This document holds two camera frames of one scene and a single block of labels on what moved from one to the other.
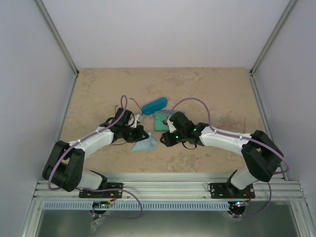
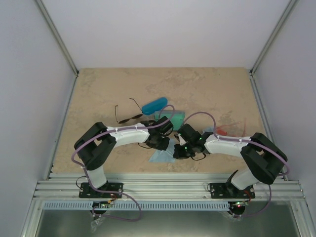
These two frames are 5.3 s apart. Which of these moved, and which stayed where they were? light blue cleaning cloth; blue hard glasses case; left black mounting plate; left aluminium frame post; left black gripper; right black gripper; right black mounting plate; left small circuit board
Moved: right black gripper; light blue cleaning cloth; left black gripper
Stayed: blue hard glasses case; left aluminium frame post; left black mounting plate; right black mounting plate; left small circuit board
